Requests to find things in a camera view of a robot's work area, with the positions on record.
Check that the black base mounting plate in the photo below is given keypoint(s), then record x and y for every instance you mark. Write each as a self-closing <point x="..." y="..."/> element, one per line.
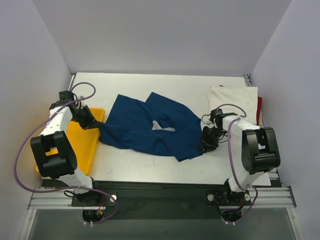
<point x="162" y="211"/>

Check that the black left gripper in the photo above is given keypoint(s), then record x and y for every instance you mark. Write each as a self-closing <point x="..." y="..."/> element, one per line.
<point x="87" y="120"/>

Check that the blue t shirt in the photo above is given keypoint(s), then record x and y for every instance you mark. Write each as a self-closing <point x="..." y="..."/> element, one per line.
<point x="158" y="126"/>

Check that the yellow plastic tray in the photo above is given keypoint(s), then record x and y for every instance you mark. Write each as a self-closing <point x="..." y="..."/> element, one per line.
<point x="83" y="142"/>

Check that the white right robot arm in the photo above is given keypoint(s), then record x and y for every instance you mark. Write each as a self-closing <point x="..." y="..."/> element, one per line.
<point x="252" y="149"/>

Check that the red folded t shirt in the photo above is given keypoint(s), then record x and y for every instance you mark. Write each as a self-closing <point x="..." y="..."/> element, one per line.
<point x="259" y="121"/>

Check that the white folded t shirt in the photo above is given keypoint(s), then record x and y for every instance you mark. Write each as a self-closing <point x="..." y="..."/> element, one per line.
<point x="243" y="97"/>

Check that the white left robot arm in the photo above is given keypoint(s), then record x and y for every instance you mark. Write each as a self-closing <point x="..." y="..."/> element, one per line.
<point x="54" y="155"/>

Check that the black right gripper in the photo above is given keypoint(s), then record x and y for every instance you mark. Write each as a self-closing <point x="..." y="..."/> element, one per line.
<point x="209" y="138"/>

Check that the aluminium frame rail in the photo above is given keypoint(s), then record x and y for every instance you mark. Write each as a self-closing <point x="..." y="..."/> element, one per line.
<point x="263" y="197"/>

